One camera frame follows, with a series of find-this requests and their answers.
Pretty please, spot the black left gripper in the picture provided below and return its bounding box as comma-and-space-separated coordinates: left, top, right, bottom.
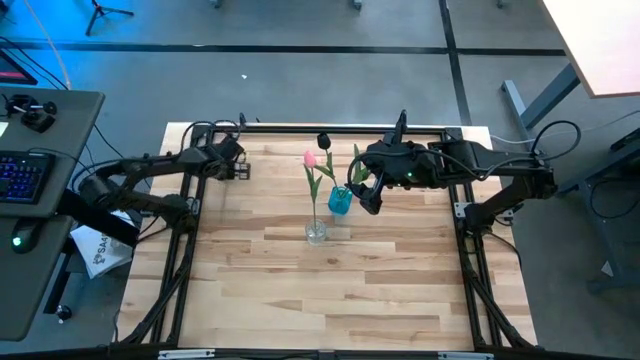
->
199, 135, 252, 182

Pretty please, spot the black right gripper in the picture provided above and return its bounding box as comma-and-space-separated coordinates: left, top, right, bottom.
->
355, 139, 444, 217

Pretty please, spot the pink artificial tulip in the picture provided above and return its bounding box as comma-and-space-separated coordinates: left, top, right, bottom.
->
302, 149, 325, 237

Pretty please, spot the black artificial tulip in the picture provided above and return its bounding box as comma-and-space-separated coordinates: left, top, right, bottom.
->
313, 131, 342, 200

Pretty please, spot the blue glass vase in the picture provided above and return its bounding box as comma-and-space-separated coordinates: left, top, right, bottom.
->
327, 185, 354, 217

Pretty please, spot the clear glass vase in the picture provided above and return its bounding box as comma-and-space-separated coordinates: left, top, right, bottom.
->
304, 218, 329, 246

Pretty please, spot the white printed paper sheet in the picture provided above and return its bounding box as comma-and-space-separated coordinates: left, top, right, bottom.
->
69, 209, 136, 280

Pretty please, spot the grey table leg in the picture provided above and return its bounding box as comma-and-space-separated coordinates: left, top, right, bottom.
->
500, 61, 582, 147

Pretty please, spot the black clamp device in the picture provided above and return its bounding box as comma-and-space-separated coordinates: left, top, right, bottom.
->
3, 93, 58, 134

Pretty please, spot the black tripod stand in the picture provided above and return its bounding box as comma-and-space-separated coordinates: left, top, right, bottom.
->
84, 0, 136, 38

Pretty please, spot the backlit black keyboard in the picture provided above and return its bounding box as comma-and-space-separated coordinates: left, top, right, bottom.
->
0, 150, 57, 206

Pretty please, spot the black computer mouse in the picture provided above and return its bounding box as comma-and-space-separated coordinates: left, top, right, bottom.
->
10, 219, 44, 256

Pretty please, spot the dark grey desk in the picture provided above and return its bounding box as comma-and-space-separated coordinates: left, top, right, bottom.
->
0, 86, 107, 343

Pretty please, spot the dark metal cart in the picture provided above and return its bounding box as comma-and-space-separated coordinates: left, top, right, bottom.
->
556, 126, 640, 297

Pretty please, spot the white-topped table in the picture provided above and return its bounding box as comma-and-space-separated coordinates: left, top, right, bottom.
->
541, 0, 640, 99

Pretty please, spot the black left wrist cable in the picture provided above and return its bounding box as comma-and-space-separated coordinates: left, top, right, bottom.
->
179, 118, 243, 152

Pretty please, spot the black aluminium table frame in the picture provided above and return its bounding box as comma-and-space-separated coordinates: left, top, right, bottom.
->
110, 121, 540, 360

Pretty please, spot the silver metal bracket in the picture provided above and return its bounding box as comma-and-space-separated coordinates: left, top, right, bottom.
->
157, 348, 217, 360
437, 351, 496, 360

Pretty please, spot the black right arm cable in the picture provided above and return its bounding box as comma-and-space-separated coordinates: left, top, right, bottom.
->
528, 119, 583, 163

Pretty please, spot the beige floor cable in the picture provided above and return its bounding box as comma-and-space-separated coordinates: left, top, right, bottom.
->
21, 0, 73, 92

